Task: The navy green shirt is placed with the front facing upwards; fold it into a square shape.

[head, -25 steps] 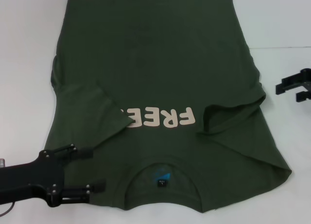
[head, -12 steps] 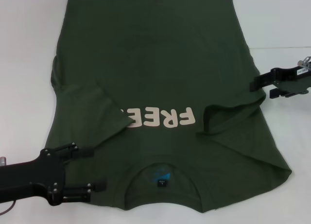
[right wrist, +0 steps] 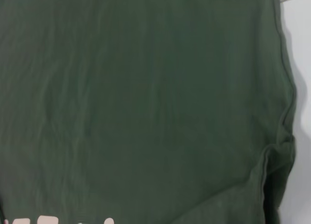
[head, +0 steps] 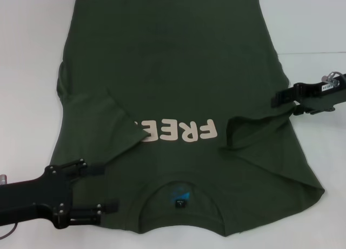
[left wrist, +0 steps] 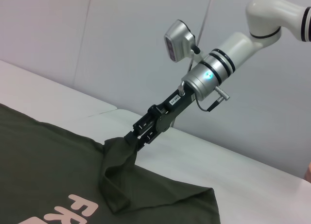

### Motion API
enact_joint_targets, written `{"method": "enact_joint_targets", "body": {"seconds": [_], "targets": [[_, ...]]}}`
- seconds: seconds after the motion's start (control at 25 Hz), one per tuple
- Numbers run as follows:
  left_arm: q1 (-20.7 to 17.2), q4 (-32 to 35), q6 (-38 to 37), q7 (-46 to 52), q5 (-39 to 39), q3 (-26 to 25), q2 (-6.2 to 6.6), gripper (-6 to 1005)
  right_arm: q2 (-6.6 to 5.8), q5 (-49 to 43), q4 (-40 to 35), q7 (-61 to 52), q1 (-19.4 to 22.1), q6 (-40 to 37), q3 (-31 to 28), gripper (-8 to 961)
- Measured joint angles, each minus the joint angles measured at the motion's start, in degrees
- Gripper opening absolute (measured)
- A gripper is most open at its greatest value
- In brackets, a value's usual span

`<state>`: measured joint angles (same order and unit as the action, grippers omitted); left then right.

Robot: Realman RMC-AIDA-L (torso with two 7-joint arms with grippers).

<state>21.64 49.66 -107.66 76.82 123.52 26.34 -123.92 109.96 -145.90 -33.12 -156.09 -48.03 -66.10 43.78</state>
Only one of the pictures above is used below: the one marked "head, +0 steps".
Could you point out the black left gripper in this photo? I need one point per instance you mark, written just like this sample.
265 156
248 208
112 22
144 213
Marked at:
40 191

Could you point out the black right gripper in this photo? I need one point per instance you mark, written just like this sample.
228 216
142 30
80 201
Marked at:
319 95

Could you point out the dark green FREE! t-shirt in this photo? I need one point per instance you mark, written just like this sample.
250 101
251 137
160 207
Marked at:
173 70

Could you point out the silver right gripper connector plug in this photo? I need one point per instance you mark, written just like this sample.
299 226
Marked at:
328 77

